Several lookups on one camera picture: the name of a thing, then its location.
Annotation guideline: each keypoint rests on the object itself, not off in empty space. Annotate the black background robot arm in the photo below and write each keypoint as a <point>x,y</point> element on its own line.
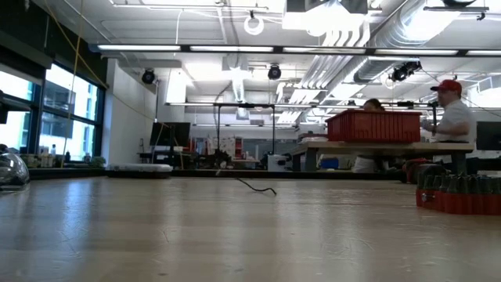
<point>219,160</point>

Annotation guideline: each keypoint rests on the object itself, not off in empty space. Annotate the white appliance box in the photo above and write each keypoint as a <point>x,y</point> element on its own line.
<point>277,163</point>

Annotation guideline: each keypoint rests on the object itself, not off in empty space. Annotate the black monitor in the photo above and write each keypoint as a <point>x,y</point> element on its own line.
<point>170,135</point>
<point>489,135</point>

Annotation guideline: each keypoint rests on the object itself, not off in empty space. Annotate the blue bin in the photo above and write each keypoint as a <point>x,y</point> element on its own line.
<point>329,163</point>

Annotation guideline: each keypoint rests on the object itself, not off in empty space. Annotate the black desk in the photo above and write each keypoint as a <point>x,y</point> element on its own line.
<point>164,158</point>

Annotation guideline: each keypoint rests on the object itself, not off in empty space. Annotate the flat white tray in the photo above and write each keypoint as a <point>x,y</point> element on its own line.
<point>137,167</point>

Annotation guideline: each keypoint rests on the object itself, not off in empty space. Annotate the large red ribbed bin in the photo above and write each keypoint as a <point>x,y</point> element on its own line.
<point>372,127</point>

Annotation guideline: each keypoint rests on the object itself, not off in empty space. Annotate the person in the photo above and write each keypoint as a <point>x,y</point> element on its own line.
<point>373,105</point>
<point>454,117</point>

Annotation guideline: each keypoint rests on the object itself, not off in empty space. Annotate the wooden workbench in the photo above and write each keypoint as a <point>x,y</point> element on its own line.
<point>383,148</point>

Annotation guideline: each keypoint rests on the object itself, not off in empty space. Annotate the long ceiling light strip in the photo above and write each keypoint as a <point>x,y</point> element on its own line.
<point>137,48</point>

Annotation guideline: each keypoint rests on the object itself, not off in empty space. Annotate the grey red plastic piece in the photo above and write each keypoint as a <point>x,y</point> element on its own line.
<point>430,174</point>

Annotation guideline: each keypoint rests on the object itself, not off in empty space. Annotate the black equipment stand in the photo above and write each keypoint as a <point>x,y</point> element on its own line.
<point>434,113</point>

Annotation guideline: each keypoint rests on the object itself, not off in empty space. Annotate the red bit holder block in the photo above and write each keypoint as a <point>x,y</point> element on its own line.
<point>458,203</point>

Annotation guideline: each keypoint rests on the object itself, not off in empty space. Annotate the black eyeglasses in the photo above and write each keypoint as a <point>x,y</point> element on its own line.
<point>13,172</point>

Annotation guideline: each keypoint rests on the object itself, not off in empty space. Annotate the black ceiling camera rig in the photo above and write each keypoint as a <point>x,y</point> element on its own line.
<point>403,71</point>

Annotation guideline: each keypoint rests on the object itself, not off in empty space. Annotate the silver ceiling duct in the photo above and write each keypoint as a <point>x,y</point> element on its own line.
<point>395,27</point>

